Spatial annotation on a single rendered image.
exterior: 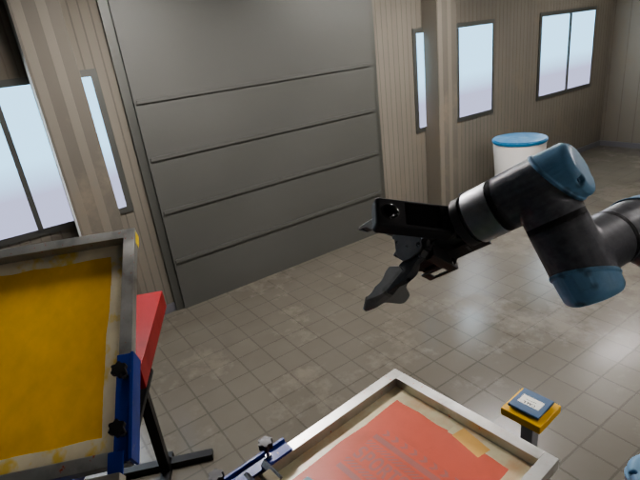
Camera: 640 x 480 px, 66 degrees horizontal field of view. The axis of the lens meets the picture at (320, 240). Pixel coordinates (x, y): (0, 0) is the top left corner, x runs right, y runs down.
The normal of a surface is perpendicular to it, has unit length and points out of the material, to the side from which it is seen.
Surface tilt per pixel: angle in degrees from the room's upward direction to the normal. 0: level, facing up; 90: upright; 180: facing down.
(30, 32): 90
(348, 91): 90
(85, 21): 90
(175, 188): 90
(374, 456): 0
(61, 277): 32
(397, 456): 0
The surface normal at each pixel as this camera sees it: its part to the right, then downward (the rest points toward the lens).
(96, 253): -0.01, -0.59
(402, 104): 0.57, 0.25
